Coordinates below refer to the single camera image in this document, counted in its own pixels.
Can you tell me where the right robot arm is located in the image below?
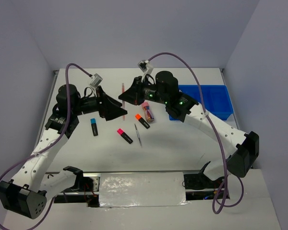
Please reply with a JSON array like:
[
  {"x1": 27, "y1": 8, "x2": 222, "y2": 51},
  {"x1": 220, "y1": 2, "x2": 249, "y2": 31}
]
[{"x1": 119, "y1": 71, "x2": 259, "y2": 187}]

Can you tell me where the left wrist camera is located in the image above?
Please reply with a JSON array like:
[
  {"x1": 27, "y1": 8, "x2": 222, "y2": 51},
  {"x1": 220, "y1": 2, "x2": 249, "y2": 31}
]
[{"x1": 89, "y1": 73, "x2": 103, "y2": 87}]

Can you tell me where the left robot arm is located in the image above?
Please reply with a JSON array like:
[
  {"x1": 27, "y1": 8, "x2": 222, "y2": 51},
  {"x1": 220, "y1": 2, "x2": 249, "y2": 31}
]
[{"x1": 0, "y1": 84, "x2": 127, "y2": 219}]

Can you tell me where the pink cap black highlighter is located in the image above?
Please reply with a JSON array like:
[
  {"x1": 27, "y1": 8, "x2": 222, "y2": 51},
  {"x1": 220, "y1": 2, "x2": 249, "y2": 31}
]
[{"x1": 117, "y1": 128, "x2": 133, "y2": 144}]

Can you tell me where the orange cap black highlighter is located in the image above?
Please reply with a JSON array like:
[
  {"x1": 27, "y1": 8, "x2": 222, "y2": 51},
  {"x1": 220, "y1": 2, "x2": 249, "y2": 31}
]
[{"x1": 135, "y1": 114, "x2": 150, "y2": 129}]

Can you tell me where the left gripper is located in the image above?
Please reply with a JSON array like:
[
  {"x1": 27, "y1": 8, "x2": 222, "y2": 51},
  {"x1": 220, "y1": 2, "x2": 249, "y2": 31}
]
[{"x1": 72, "y1": 85, "x2": 127, "y2": 121}]

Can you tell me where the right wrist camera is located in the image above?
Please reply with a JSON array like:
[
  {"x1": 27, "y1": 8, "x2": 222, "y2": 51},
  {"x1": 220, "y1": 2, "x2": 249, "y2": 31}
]
[{"x1": 137, "y1": 60, "x2": 153, "y2": 72}]

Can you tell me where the silver foil sheet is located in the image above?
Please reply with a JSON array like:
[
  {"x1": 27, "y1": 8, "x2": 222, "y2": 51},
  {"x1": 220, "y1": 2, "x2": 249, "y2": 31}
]
[{"x1": 99, "y1": 172, "x2": 187, "y2": 207}]

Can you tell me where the blue cap black highlighter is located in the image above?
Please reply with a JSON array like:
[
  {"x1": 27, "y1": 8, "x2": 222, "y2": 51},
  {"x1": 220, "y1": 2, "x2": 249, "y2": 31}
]
[{"x1": 90, "y1": 118, "x2": 98, "y2": 137}]

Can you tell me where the thin grey pen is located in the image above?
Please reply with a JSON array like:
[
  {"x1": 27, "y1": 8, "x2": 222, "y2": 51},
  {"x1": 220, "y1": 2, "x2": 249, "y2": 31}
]
[{"x1": 134, "y1": 124, "x2": 143, "y2": 148}]

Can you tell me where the blue plastic sorting bin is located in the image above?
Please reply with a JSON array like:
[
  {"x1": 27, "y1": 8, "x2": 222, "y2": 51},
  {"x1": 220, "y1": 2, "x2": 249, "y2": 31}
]
[{"x1": 179, "y1": 85, "x2": 233, "y2": 121}]

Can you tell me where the orange clear pen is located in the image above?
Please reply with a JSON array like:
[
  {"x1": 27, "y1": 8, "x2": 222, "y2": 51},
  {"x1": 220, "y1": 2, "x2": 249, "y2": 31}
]
[{"x1": 121, "y1": 83, "x2": 125, "y2": 121}]

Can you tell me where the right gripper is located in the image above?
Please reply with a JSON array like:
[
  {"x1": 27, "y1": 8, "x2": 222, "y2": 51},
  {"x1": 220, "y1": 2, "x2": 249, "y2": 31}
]
[{"x1": 120, "y1": 75, "x2": 168, "y2": 104}]

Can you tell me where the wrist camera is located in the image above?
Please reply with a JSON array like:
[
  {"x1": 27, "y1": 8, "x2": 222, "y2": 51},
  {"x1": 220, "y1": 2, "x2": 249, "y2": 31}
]
[
  {"x1": 137, "y1": 60, "x2": 153, "y2": 72},
  {"x1": 89, "y1": 73, "x2": 103, "y2": 87}
]

